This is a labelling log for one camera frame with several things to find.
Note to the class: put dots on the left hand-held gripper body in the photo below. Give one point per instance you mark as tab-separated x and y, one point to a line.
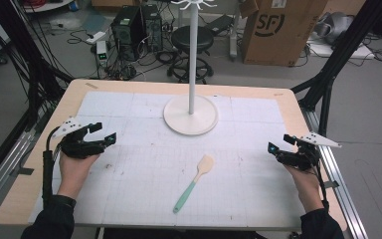
79	147

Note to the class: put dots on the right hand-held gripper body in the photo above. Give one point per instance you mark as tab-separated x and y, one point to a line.
300	157

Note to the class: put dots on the person's left hand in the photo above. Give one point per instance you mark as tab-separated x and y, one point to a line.
73	172

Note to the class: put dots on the person's right hand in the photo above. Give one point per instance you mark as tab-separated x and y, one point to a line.
306	189

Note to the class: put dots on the white grid mat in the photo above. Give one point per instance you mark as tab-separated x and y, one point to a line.
165	186

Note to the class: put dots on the white device with green light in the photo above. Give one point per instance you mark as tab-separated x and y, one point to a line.
101	53

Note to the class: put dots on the white hook rack stand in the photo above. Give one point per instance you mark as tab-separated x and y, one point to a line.
191	114

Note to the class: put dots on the white power strip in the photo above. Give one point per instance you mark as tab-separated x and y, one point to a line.
95	37

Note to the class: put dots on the brown cardboard box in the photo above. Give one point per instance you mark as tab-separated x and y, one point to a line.
278	43

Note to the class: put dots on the large black computer tower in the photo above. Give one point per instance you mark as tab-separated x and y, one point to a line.
126	33

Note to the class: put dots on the white flat board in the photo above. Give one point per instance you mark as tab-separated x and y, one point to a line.
341	49

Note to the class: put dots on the slim black computer tower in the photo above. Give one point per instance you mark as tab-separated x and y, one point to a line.
153	28

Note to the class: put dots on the white metal stand leg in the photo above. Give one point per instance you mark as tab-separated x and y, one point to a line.
233	36

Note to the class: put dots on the grey plastic-wrapped object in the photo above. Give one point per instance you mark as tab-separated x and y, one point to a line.
335	28

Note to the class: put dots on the black round stool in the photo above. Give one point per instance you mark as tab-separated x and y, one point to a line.
192	40

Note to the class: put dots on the black flat laptop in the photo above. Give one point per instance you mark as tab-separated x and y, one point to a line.
219	25

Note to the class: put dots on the aluminium rail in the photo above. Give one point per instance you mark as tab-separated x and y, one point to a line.
338	186
3	166

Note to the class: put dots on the black metal stand frame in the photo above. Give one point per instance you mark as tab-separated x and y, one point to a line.
23	49
338	56

